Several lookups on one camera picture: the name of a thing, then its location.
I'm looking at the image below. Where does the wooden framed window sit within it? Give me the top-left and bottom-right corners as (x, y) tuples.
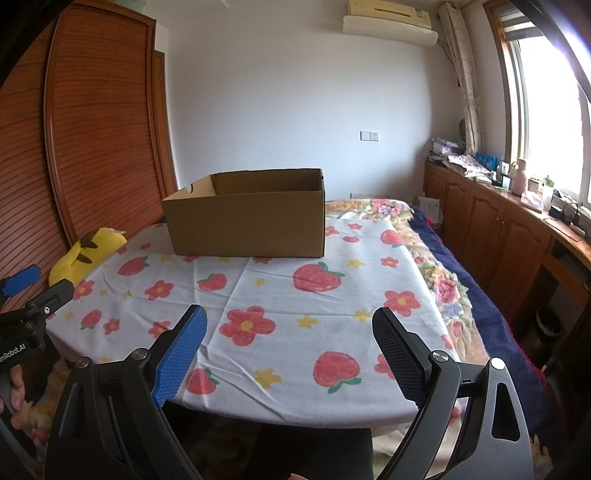
(482, 0), (591, 208)

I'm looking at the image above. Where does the yellow plush toy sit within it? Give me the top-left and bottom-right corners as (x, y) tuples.
(48, 227), (129, 287)

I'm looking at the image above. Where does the black trash bin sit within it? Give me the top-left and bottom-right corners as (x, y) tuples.
(536, 305), (564, 349)

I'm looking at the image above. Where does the patterned curtain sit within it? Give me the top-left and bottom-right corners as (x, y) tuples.
(438, 2), (483, 158)

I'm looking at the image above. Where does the person's left hand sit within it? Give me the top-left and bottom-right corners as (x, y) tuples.
(0, 364), (35, 430)

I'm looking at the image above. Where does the dark blue blanket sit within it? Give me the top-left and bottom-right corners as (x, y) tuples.
(409, 203), (550, 393)

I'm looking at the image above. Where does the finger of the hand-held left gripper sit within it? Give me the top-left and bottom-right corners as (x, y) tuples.
(27, 280), (75, 324)
(0, 264), (41, 298)

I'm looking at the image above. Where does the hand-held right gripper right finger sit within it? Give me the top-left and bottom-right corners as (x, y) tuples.
(372, 307), (534, 480)

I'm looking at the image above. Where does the brown cardboard box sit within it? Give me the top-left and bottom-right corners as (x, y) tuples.
(161, 168), (327, 258)

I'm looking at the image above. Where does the wooden slatted wardrobe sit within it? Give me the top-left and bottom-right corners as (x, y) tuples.
(0, 4), (178, 324)

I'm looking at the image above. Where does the floral blanket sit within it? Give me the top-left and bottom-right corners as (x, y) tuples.
(325, 198), (490, 462)

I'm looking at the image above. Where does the white paper bag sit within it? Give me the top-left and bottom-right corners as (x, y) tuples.
(418, 197), (441, 227)

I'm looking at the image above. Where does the white air conditioner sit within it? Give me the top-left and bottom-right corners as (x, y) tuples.
(342, 0), (438, 47)

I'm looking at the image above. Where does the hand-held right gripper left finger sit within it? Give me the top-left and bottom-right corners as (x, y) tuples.
(45, 305), (208, 480)

